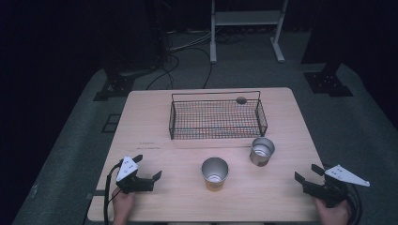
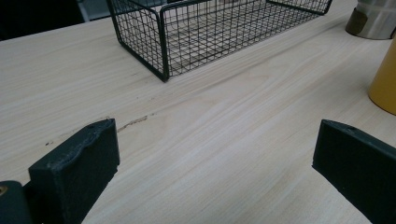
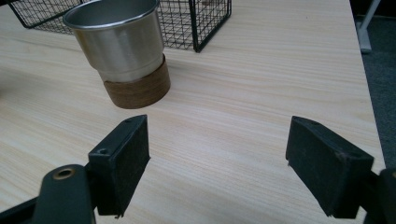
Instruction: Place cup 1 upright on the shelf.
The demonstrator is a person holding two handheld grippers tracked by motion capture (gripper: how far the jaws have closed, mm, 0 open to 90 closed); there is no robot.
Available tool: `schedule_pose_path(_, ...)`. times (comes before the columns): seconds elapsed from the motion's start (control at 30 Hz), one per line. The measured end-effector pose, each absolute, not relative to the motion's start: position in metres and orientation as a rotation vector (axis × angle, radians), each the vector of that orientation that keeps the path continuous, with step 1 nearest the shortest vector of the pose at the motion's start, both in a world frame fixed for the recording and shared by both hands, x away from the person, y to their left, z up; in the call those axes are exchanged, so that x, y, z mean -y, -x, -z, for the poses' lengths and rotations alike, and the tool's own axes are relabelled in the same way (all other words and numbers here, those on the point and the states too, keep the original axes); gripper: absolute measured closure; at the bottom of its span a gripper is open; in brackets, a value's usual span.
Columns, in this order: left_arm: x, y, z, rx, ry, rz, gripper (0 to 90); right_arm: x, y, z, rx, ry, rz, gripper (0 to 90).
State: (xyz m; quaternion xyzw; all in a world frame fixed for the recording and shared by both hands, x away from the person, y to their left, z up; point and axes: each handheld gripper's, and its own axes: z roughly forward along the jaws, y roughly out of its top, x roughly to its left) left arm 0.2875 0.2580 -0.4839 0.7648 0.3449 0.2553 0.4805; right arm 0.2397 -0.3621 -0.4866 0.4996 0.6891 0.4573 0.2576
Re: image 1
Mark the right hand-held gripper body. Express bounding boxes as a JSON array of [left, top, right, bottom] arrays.
[[301, 164, 371, 209]]

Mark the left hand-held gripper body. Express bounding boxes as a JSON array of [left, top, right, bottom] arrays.
[[115, 155, 155, 195]]

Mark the silver metal cup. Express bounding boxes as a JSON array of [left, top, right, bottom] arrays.
[[249, 137, 276, 168]]

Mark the orange metal cup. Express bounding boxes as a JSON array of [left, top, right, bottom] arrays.
[[201, 157, 229, 192]]

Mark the black wire mesh basket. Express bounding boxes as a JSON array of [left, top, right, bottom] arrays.
[[168, 90, 268, 141]]

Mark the person's right hand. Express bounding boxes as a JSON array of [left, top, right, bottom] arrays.
[[313, 198, 351, 225]]

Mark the person's left hand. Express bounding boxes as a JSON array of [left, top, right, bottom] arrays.
[[111, 187, 136, 220]]

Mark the white metal stand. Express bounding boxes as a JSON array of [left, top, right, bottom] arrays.
[[209, 0, 289, 64]]

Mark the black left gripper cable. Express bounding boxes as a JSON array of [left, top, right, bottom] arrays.
[[102, 160, 124, 225]]

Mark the grey table side bracket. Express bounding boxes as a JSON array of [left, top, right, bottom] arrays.
[[85, 188, 106, 202]]

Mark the black stand base plate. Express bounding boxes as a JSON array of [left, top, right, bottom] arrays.
[[93, 67, 139, 102], [303, 60, 355, 98]]

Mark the black floor cable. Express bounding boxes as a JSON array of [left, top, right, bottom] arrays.
[[187, 46, 214, 90], [145, 46, 181, 91]]

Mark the pale floor cable bundle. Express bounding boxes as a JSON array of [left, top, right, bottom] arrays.
[[168, 29, 214, 53]]

